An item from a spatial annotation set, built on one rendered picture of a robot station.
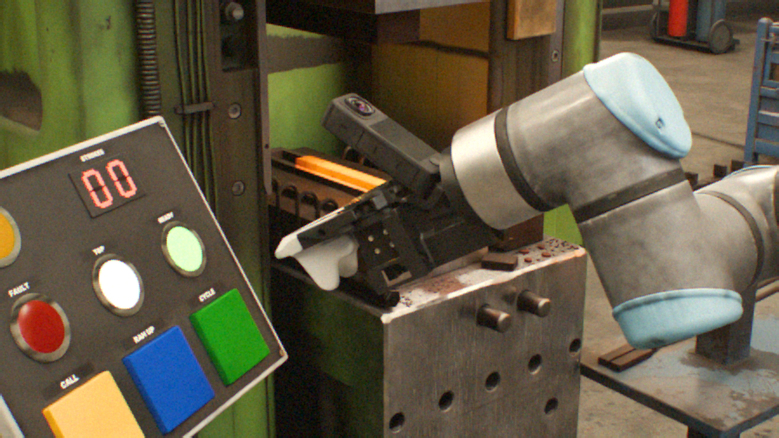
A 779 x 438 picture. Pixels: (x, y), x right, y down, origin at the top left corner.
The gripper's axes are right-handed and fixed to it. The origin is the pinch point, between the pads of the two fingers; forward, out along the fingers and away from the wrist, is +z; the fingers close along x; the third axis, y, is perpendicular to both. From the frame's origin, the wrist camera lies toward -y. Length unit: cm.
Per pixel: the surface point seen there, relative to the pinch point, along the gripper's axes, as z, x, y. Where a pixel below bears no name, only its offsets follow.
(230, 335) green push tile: 10.3, -0.4, 5.8
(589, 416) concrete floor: 67, 182, 90
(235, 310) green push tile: 10.3, 1.8, 4.1
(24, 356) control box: 11.1, -22.6, -2.2
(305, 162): 31, 58, -6
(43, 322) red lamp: 10.7, -19.6, -3.8
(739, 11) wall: 123, 964, 54
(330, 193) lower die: 25, 51, 0
